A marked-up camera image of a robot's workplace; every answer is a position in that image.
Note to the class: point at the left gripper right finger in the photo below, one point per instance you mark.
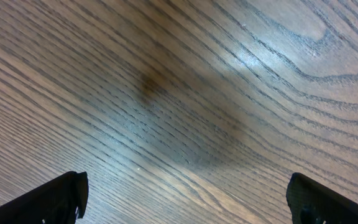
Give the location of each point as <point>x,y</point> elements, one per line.
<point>313,203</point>

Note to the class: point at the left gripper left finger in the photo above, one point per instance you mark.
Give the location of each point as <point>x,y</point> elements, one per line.
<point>62,200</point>

